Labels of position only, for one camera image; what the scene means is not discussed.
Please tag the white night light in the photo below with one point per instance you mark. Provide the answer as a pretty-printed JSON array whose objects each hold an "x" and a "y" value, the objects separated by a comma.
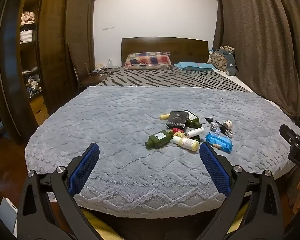
[{"x": 109, "y": 63}]

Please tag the dark green bottle white label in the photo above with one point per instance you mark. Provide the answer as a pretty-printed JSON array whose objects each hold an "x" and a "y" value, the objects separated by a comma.
[
  {"x": 157, "y": 138},
  {"x": 194, "y": 121}
]

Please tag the white box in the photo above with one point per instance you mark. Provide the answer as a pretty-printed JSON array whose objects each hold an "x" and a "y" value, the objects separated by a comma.
[{"x": 7, "y": 213}]

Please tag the white mattress sheet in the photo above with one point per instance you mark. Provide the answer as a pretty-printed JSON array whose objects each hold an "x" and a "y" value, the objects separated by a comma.
[{"x": 235, "y": 80}]

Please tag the beige tape roll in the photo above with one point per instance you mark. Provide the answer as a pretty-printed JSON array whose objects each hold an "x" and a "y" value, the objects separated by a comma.
[{"x": 228, "y": 125}]

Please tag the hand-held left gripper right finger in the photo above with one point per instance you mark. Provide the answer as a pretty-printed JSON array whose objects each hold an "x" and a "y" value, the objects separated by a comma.
[{"x": 213, "y": 170}]

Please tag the wooden nightstand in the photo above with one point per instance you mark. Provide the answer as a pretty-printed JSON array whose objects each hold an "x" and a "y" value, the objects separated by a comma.
[{"x": 95, "y": 80}]

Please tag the small black packet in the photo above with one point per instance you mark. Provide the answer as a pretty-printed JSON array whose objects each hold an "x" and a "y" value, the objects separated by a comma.
[{"x": 208, "y": 119}]

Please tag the jumbled clothes pile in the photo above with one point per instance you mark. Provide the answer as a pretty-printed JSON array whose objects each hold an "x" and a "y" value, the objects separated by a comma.
[{"x": 32, "y": 82}]

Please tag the black thread spool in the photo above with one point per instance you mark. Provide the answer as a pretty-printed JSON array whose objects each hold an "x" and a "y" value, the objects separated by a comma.
[{"x": 225, "y": 130}]

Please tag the black box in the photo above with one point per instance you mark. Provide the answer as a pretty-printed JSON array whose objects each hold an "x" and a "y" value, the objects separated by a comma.
[{"x": 177, "y": 120}]

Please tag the clear plastic wrapper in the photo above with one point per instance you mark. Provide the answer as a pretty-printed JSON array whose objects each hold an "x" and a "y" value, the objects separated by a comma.
[{"x": 215, "y": 127}]

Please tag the brown curtain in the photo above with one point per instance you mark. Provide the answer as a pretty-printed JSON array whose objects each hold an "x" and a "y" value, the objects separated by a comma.
[{"x": 265, "y": 42}]

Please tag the plaid pillow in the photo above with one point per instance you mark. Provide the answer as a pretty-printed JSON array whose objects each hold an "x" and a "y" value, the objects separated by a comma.
[{"x": 147, "y": 60}]

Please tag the red scrunchie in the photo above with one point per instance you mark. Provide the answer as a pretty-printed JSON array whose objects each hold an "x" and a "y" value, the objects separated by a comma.
[{"x": 174, "y": 130}]

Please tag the white bottle yellow liquid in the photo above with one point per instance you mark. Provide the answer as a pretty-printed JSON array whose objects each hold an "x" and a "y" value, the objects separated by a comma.
[{"x": 186, "y": 143}]

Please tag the small white bottle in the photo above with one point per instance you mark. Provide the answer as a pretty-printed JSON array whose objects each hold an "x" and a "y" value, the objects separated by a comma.
[{"x": 196, "y": 131}]

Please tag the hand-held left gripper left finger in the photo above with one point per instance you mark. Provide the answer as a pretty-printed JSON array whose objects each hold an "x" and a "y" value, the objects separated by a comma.
[{"x": 86, "y": 170}]

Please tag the patterned plush toy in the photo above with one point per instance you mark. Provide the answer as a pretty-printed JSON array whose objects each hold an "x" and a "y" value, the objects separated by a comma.
[{"x": 223, "y": 60}]

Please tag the folded clothes stack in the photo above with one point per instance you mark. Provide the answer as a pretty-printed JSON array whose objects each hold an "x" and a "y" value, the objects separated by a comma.
[{"x": 27, "y": 28}]

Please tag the blue pillow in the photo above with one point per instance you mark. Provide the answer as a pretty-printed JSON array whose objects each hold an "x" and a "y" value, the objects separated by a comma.
[{"x": 195, "y": 66}]

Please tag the grey fluffy blanket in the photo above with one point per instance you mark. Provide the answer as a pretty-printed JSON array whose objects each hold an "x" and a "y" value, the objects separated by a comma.
[{"x": 115, "y": 130}]

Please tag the blue wipes packet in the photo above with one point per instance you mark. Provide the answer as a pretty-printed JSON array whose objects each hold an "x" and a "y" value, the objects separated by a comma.
[{"x": 220, "y": 142}]

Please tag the black striped bedsheet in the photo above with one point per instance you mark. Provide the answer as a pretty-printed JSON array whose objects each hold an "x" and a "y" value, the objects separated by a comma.
[{"x": 165, "y": 80}]

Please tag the small yellow tube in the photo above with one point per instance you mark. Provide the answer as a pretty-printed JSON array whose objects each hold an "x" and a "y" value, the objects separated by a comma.
[{"x": 164, "y": 116}]

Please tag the wooden wardrobe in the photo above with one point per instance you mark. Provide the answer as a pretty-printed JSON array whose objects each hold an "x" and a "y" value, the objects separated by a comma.
[{"x": 55, "y": 42}]

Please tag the dark wooden headboard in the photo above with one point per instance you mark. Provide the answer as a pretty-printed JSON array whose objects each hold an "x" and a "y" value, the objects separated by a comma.
[{"x": 165, "y": 45}]

